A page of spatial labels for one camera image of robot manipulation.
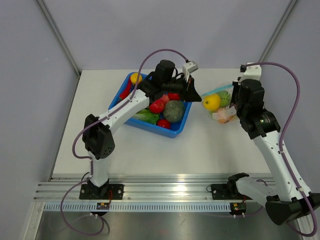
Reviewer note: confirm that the left aluminium frame post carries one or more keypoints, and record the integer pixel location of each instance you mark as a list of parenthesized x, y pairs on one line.
[(58, 36)]

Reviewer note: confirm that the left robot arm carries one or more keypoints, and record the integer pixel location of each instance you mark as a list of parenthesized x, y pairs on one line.
[(98, 130)]

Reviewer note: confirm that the right aluminium frame post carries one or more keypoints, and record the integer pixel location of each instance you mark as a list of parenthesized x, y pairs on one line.
[(280, 26)]

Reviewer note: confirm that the small red tomato front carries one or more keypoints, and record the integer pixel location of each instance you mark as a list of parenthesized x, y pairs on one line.
[(164, 124)]

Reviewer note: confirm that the red chili pepper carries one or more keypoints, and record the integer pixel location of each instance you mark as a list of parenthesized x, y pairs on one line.
[(126, 91)]

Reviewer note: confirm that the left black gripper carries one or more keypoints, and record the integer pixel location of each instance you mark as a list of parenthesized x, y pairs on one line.
[(190, 94)]

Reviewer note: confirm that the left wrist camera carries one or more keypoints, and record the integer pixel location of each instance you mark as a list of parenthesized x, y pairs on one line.
[(188, 68)]

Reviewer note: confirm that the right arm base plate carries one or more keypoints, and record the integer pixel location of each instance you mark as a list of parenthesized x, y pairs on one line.
[(220, 192)]

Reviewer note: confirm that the yellow lemon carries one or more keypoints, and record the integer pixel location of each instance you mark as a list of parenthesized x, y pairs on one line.
[(135, 78)]

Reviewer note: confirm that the green lettuce leaf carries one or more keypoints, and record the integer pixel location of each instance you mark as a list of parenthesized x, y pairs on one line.
[(145, 115)]

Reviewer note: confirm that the blue plastic bin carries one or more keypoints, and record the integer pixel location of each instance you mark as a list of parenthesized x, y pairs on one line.
[(175, 128)]

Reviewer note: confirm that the aluminium mounting rail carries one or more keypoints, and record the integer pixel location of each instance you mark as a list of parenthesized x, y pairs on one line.
[(140, 187)]

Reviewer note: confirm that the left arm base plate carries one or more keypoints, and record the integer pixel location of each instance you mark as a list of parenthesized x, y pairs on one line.
[(106, 192)]

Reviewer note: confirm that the yellow apple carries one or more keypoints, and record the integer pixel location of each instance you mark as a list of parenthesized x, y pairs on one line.
[(211, 102)]

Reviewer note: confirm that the red tomato right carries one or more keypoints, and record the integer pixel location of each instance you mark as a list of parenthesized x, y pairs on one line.
[(173, 96)]

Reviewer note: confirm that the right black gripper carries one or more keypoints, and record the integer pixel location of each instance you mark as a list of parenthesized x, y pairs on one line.
[(237, 87)]

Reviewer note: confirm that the orange peach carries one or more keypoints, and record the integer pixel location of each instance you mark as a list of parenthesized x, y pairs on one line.
[(224, 115)]

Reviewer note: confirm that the netted cantaloupe melon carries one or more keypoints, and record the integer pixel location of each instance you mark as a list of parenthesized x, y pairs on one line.
[(174, 111)]

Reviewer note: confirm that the aluminium frame post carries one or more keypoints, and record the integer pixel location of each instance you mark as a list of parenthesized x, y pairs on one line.
[(58, 36), (280, 26)]

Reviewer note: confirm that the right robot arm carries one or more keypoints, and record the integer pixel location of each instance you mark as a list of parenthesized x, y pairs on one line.
[(292, 198)]

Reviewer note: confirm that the white slotted cable duct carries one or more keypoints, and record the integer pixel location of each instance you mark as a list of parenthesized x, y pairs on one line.
[(135, 207)]

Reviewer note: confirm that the red tomato centre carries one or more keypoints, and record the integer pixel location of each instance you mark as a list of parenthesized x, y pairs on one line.
[(157, 106)]

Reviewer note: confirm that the striped green watermelon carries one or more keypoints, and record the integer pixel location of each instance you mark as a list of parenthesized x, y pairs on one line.
[(225, 98)]

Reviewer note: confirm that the clear zip top bag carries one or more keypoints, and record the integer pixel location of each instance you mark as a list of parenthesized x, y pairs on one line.
[(225, 86)]

